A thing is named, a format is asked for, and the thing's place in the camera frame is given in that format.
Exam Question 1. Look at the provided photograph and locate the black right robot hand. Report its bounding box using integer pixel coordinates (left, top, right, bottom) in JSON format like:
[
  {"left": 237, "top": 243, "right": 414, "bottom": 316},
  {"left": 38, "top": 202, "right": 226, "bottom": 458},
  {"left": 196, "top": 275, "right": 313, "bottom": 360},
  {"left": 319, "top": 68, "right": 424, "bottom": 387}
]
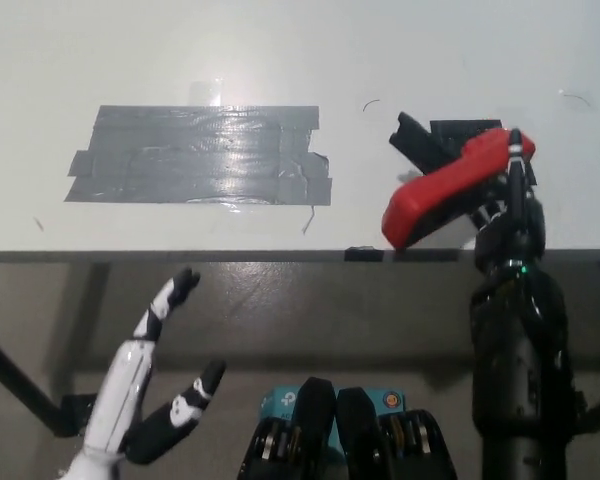
[{"left": 472, "top": 128, "right": 546, "bottom": 271}]

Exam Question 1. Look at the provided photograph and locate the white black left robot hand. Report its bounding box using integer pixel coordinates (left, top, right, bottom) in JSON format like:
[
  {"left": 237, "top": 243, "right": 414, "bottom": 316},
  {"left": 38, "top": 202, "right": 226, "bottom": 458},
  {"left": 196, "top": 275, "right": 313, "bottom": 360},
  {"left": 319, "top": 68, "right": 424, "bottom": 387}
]
[{"left": 79, "top": 268, "right": 227, "bottom": 466}]

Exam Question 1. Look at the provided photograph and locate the red digital multimeter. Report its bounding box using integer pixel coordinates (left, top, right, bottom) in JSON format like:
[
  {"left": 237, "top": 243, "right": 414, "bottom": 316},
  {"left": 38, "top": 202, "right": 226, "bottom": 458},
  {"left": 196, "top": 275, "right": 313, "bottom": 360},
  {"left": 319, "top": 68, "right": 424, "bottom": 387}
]
[{"left": 382, "top": 112, "right": 537, "bottom": 250}]

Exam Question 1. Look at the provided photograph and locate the black diagonal table leg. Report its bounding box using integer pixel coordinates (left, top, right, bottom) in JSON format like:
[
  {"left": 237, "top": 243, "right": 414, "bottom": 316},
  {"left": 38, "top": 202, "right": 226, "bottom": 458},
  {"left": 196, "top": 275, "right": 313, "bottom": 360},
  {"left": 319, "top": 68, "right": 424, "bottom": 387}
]
[{"left": 0, "top": 323, "right": 65, "bottom": 437}]

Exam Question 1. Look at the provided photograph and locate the small black tape strip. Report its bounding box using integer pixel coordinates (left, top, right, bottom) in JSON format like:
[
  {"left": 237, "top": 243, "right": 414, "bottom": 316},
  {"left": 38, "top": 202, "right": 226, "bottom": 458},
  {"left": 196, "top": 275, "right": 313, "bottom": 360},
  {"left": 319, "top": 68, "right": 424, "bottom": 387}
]
[{"left": 343, "top": 245, "right": 384, "bottom": 264}]

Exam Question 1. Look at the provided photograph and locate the teal router box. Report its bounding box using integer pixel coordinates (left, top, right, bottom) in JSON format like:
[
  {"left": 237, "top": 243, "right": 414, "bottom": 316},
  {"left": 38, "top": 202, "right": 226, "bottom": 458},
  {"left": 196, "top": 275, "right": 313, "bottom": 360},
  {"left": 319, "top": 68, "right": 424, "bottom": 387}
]
[{"left": 259, "top": 385, "right": 406, "bottom": 454}]

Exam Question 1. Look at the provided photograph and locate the grey duct tape patch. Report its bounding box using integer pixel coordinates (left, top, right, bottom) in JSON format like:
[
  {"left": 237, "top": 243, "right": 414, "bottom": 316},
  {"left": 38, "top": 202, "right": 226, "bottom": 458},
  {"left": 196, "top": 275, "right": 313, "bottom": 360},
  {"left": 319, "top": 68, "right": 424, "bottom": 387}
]
[{"left": 62, "top": 104, "right": 333, "bottom": 205}]

